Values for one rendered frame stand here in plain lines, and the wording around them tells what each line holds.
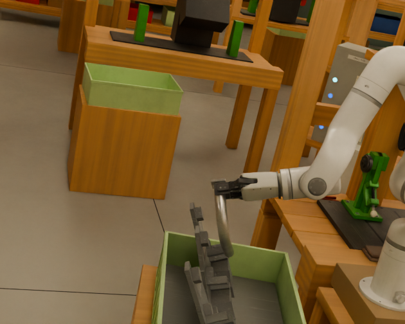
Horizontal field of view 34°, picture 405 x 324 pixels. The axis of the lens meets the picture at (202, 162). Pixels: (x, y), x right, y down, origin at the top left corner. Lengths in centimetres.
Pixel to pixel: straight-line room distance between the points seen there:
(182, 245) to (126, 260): 169
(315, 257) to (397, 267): 38
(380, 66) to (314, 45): 95
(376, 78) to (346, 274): 77
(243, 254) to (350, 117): 68
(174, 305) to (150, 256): 193
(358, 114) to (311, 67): 98
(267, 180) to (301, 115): 105
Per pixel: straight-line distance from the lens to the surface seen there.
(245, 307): 211
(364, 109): 177
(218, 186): 178
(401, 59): 180
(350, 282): 225
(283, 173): 178
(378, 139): 295
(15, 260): 374
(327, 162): 170
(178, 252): 221
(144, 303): 212
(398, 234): 211
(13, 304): 341
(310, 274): 241
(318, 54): 272
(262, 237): 297
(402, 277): 216
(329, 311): 225
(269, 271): 226
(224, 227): 178
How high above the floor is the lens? 197
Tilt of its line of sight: 21 degrees down
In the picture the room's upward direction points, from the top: 13 degrees clockwise
